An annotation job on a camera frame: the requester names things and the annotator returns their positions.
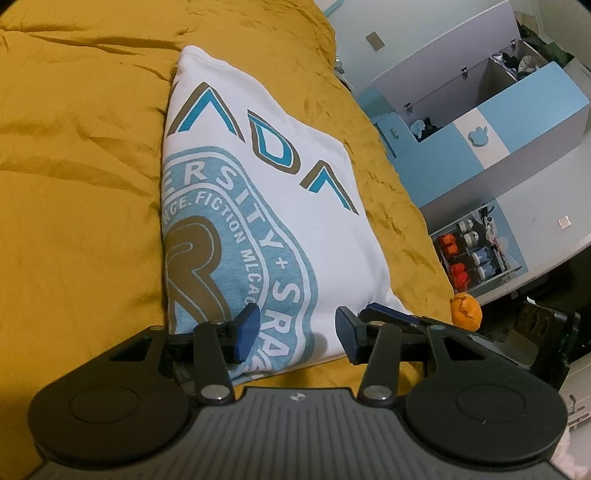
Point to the blue and white storage chest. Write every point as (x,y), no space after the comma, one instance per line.
(531,120)

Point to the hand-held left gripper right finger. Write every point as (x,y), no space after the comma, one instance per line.
(346,336)

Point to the orange toy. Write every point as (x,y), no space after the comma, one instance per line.
(448,245)
(460,274)

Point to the tray of paint bottles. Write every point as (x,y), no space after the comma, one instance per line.
(501,263)

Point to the dark crumpled clothes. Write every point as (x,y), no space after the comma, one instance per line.
(425,128)
(521,62)

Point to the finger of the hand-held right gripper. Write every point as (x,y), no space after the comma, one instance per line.
(392,314)

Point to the small white square tile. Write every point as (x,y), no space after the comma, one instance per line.
(564,223)

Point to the mustard yellow quilted blanket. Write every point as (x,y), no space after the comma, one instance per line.
(69,184)

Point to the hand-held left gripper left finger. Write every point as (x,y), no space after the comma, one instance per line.
(244,333)

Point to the orange crumpled ball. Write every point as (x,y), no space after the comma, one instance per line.
(466,312)

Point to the grey wall outlet plate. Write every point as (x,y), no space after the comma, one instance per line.
(375,40)

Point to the white t-shirt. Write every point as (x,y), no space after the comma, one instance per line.
(323,240)

